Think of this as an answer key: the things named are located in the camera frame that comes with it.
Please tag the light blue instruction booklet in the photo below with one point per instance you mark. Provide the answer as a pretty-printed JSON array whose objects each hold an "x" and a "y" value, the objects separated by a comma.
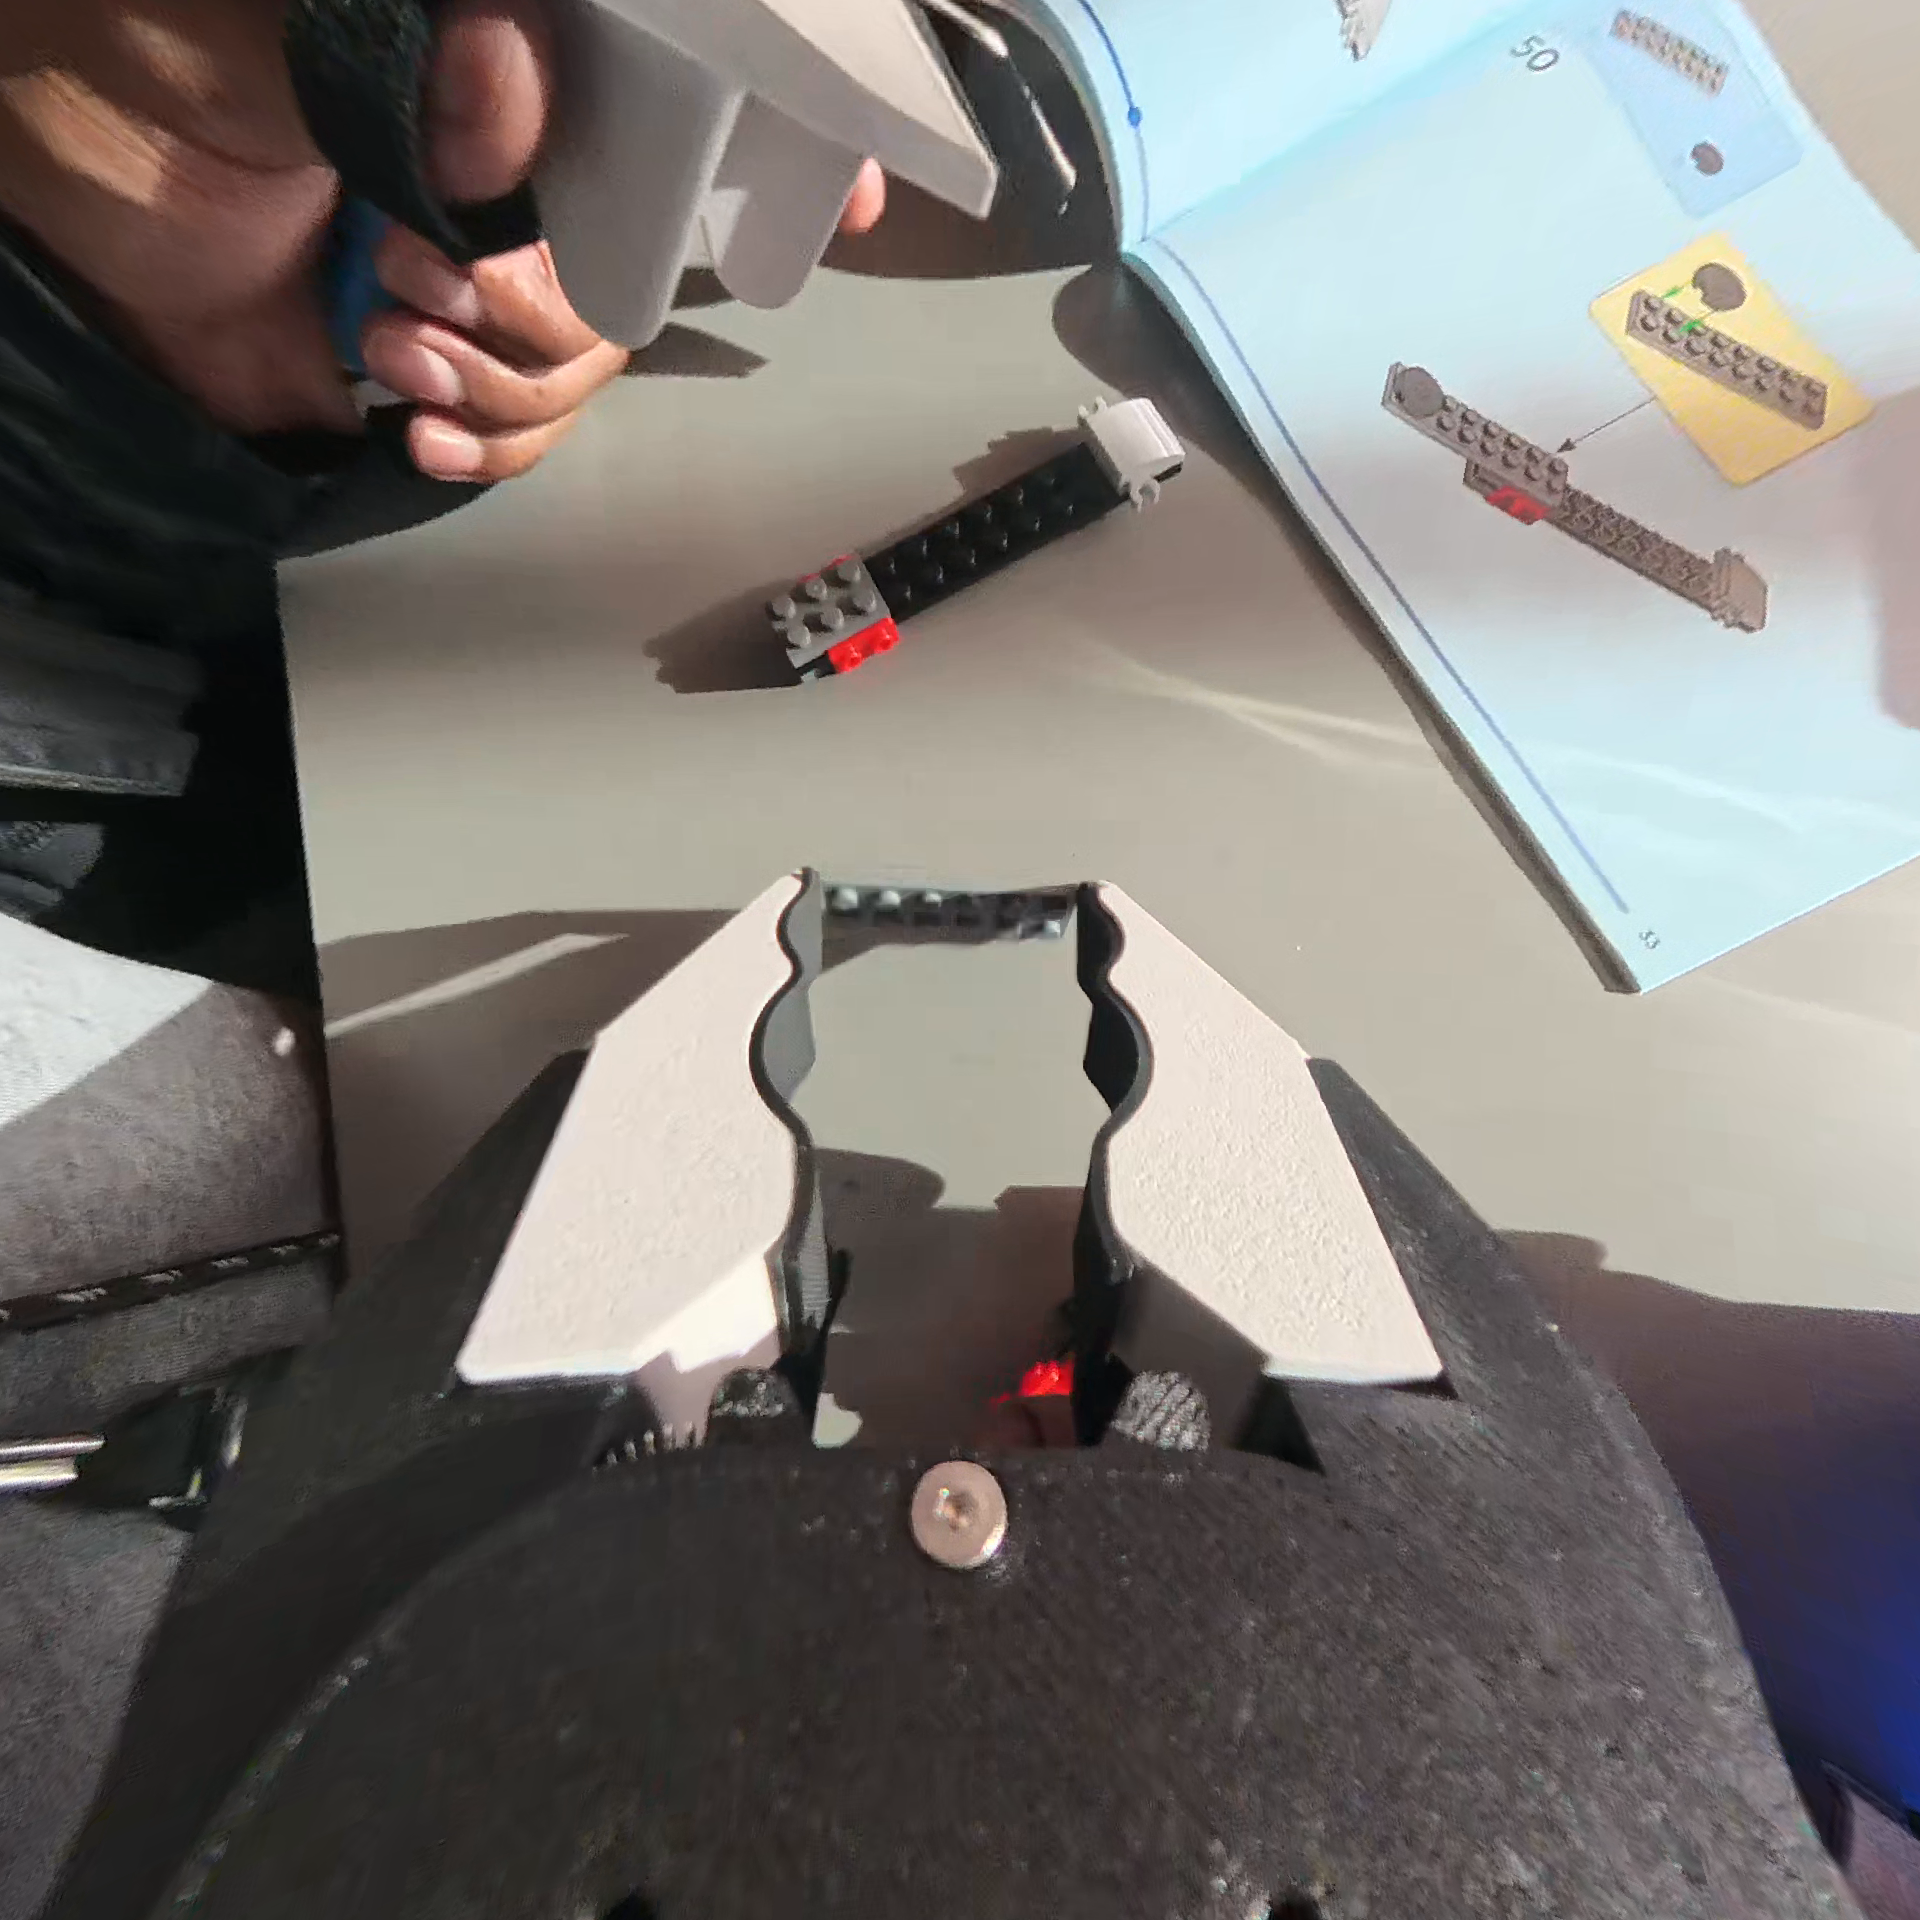
[{"x": 1651, "y": 721}]

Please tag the small red brick assembly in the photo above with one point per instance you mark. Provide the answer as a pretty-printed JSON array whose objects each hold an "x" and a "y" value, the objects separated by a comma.
[{"x": 1038, "y": 1381}]

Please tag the grey toy brick plate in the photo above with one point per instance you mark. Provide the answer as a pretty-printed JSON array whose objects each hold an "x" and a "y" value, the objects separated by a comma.
[{"x": 944, "y": 908}]

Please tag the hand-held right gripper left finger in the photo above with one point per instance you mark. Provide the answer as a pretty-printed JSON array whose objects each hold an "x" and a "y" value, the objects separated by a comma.
[{"x": 644, "y": 1200}]

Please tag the black toy brick beam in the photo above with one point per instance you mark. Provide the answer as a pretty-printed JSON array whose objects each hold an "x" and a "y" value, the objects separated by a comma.
[{"x": 974, "y": 540}]

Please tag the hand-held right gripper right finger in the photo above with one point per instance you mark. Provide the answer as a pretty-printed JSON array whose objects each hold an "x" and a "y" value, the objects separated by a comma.
[{"x": 1261, "y": 1215}]

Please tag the grey desk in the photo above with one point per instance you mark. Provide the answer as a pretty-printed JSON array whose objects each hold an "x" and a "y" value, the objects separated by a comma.
[{"x": 1051, "y": 751}]

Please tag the person's left forearm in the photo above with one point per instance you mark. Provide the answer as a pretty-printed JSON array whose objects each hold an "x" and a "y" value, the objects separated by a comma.
[{"x": 121, "y": 495}]

